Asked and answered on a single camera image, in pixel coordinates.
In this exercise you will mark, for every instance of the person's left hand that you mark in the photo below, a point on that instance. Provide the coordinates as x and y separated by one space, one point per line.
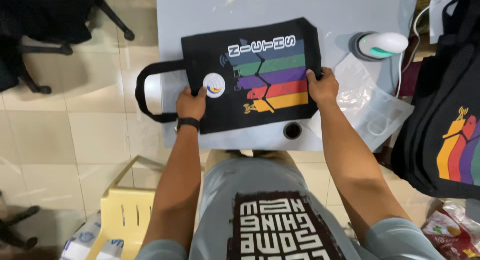
190 104

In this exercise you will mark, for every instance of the white handheld heat press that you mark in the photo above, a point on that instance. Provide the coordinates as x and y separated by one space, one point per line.
380 44

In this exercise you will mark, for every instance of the person's right hand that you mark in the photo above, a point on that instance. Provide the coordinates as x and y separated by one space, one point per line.
321 88

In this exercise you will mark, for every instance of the black chair base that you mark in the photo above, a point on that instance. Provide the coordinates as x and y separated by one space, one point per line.
17 226

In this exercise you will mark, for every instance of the stack of black tote bags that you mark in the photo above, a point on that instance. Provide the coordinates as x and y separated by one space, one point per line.
442 113

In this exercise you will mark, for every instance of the person's grey printed shirt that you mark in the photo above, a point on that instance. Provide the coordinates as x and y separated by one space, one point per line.
270 215

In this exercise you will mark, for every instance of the clear plastic film sheet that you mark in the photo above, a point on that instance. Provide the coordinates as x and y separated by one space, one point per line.
369 104

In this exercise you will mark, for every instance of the white blue printed package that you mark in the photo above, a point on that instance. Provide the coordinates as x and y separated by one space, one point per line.
90 241

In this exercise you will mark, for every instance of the yellow plastic chair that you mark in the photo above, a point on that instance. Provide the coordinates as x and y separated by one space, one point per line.
122 211

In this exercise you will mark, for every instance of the black printed tote bag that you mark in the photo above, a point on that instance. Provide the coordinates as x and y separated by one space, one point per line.
255 76

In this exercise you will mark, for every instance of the black office chair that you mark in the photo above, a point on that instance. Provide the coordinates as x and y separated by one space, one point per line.
45 31

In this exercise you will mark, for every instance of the red printed plastic bag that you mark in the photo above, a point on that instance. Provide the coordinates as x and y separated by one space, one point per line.
452 230

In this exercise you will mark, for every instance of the black wristwatch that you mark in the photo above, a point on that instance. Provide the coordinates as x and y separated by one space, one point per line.
187 123

